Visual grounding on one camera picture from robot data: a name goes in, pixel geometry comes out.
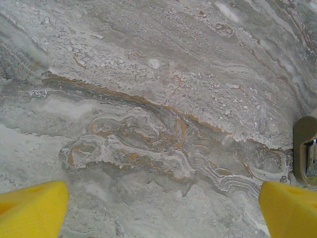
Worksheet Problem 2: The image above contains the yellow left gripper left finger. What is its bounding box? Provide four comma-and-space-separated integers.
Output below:
0, 180, 70, 238

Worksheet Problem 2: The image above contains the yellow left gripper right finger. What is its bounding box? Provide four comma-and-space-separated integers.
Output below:
258, 180, 317, 238

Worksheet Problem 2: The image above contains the pale plastic stapler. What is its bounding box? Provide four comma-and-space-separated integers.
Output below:
293, 116, 317, 185

